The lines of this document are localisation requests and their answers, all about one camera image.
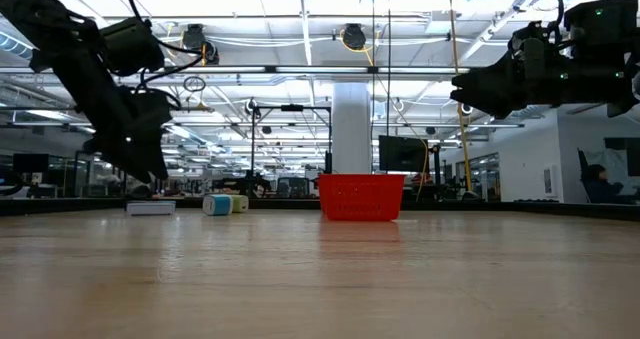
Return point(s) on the red plastic mesh basket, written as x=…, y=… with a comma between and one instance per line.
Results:
x=361, y=196

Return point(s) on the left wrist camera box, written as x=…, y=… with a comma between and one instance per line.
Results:
x=131, y=46

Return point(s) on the black gantry stand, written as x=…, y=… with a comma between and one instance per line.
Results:
x=292, y=108

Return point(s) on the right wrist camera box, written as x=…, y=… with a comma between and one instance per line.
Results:
x=530, y=29

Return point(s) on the person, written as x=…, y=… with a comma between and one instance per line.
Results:
x=602, y=189

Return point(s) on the black aluminium table frame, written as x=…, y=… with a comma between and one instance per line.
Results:
x=500, y=208

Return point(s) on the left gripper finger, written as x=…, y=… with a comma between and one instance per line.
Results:
x=100, y=147
x=145, y=161

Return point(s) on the long ceiling light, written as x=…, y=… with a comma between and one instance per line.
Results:
x=320, y=70

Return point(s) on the black office chair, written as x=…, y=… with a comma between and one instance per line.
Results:
x=581, y=164

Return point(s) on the dark small monitor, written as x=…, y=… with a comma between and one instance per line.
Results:
x=30, y=163

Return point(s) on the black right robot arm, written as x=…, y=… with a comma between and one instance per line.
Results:
x=600, y=24

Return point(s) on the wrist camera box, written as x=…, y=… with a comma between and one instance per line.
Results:
x=530, y=29
x=131, y=46

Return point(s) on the white wall poster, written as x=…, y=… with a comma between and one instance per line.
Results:
x=549, y=181

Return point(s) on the black monitor screen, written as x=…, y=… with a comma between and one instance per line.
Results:
x=402, y=154

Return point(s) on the green white cylinder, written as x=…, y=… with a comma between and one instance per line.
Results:
x=241, y=203

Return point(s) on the blue white cylinder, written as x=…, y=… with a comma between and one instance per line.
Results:
x=216, y=205

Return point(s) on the white square pillar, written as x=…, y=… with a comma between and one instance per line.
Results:
x=352, y=129

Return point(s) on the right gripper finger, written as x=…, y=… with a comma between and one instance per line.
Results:
x=495, y=81
x=492, y=108

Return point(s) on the white box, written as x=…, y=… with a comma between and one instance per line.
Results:
x=150, y=208

